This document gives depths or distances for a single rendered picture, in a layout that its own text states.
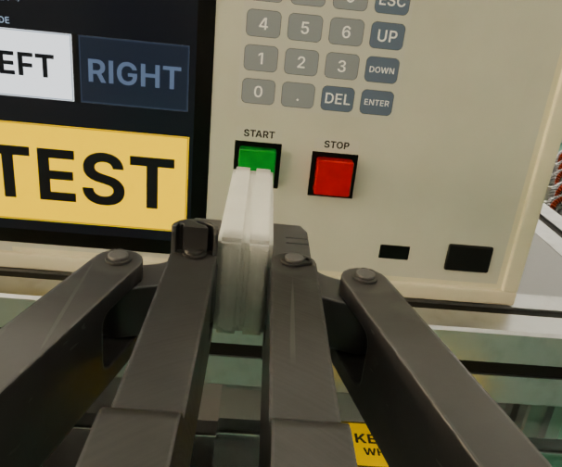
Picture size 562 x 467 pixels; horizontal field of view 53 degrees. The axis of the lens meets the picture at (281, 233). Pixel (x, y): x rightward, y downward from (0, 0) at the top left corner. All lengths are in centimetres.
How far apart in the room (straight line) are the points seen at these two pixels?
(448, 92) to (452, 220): 7
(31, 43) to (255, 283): 18
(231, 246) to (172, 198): 14
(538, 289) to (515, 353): 6
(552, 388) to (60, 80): 29
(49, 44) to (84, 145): 5
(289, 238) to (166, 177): 12
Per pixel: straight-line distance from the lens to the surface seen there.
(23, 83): 29
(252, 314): 16
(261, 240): 15
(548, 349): 32
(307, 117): 27
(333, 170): 28
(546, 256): 42
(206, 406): 51
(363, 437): 29
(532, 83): 30
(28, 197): 31
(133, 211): 29
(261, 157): 27
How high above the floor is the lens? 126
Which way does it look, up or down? 23 degrees down
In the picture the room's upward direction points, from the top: 6 degrees clockwise
